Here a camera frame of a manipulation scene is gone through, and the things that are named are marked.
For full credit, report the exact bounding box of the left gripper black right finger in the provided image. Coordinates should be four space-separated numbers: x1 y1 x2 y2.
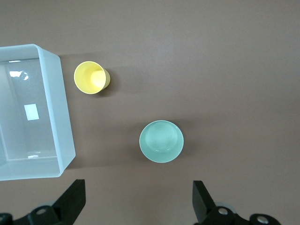
192 180 281 225

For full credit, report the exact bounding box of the translucent white plastic bin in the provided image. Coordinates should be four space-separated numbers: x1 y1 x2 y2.
0 44 76 181

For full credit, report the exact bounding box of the yellow plastic cup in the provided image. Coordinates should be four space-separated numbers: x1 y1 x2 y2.
74 60 111 95

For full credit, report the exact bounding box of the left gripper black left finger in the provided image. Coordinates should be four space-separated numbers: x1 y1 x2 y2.
0 179 86 225

